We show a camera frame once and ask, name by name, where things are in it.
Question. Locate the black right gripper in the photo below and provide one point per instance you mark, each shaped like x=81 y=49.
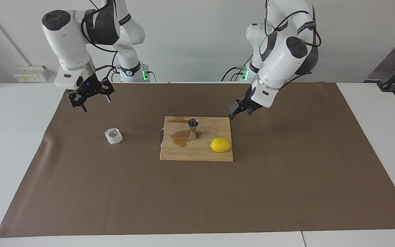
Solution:
x=89 y=85

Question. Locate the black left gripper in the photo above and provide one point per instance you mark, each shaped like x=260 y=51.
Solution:
x=247 y=99

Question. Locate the clear crinkled glass cup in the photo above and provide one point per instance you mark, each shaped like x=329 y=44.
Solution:
x=114 y=136

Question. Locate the steel double jigger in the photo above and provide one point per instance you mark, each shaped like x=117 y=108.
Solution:
x=193 y=135

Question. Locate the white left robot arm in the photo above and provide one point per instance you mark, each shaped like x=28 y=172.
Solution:
x=279 y=58

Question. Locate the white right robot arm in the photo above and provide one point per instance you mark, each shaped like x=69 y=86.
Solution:
x=67 y=37

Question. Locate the yellow lemon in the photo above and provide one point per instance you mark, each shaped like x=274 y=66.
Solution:
x=220 y=145

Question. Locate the wooden cutting board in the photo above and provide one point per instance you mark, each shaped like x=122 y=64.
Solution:
x=197 y=154

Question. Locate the brown paper table mat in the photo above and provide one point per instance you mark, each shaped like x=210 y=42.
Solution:
x=197 y=199

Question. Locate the white wall socket box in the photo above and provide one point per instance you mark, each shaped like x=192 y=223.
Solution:
x=29 y=77

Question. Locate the white wall conduit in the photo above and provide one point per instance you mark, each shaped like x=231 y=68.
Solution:
x=9 y=37

